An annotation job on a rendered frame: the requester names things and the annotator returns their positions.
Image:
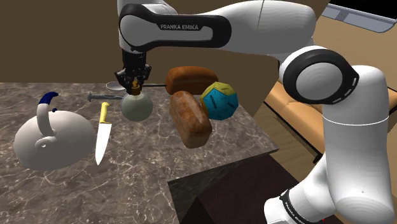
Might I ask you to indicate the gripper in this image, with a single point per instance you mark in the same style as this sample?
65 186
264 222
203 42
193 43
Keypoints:
134 63

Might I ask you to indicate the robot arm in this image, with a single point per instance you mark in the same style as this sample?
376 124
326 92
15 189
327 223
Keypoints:
350 130

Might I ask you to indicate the round grey bottle, gold cap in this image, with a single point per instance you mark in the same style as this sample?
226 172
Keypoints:
137 107

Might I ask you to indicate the grey screw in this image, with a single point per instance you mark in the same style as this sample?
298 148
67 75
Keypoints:
102 97

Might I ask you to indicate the brown bread loaf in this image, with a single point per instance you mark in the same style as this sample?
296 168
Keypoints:
190 80
190 121

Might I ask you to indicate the blue and yellow polyhedron ball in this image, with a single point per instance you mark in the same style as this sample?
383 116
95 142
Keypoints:
219 104

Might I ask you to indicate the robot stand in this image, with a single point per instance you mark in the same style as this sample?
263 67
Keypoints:
235 192

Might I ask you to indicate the tan sofa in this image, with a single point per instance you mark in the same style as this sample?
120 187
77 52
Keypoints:
297 116

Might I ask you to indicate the grey-framed window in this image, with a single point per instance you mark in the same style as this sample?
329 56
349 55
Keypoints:
356 17

